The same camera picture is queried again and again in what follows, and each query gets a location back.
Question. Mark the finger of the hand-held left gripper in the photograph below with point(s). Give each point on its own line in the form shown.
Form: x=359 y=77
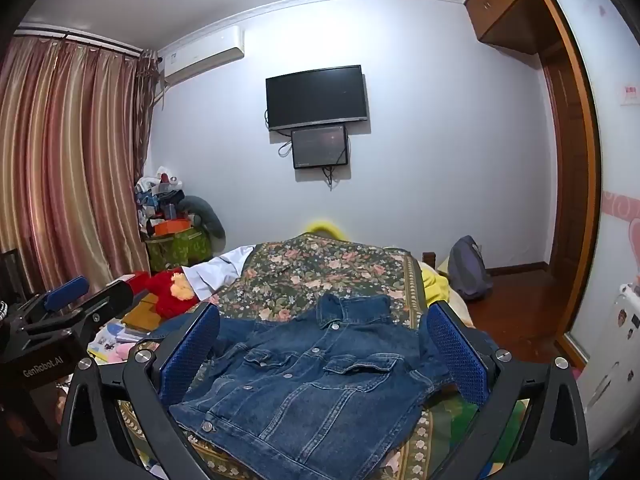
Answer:
x=65 y=292
x=107 y=300

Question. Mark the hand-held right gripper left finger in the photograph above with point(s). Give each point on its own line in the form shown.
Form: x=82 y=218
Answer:
x=187 y=355

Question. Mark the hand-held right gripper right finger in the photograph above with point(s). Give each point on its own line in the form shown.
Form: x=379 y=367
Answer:
x=457 y=355

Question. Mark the blue denim jacket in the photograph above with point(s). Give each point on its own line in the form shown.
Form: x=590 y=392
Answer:
x=310 y=375

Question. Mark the pile of clothes and bags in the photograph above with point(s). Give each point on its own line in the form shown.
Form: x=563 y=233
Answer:
x=155 y=195

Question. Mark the pile of booklets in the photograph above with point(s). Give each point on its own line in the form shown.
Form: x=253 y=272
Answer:
x=112 y=335

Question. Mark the cream printed bed sheet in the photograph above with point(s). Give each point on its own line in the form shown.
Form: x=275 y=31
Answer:
x=457 y=310

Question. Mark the red plush toy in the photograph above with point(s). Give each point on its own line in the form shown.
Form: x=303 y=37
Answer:
x=150 y=282

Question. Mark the black chair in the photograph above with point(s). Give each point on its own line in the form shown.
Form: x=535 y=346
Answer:
x=10 y=275

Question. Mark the yellow blanket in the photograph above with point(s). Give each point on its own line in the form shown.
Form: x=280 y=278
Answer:
x=435 y=280

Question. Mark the grey backpack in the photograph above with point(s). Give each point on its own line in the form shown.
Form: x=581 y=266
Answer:
x=467 y=270

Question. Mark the white cloth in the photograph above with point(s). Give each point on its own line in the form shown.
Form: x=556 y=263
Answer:
x=215 y=270

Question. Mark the orange box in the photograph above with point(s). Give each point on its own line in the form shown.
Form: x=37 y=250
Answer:
x=172 y=227

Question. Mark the wooden bed footboard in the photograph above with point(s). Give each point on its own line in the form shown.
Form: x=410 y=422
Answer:
x=428 y=258

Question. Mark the grey plush pillow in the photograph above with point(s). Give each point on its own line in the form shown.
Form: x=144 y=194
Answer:
x=210 y=217

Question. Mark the striped pink gold curtain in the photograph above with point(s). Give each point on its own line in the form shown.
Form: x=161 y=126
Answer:
x=75 y=160

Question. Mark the dark floral blanket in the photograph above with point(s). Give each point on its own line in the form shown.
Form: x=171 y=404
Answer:
x=310 y=270

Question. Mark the white appliance with stickers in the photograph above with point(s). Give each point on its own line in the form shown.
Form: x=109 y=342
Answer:
x=610 y=370

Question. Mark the yellow fuzzy pillow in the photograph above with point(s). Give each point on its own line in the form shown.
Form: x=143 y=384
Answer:
x=325 y=225

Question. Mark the white pink printed wardrobe door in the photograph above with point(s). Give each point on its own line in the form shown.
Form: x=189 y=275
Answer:
x=620 y=150

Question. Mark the white air conditioner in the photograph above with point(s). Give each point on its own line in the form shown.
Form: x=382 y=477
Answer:
x=205 y=55

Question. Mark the wooden door frame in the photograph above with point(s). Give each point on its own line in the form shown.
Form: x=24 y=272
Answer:
x=570 y=170

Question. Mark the small black wall monitor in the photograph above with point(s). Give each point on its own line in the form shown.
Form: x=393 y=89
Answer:
x=320 y=145

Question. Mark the curtain rail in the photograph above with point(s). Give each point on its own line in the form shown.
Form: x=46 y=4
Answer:
x=75 y=34

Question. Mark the black wall television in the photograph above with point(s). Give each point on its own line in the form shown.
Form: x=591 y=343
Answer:
x=315 y=95

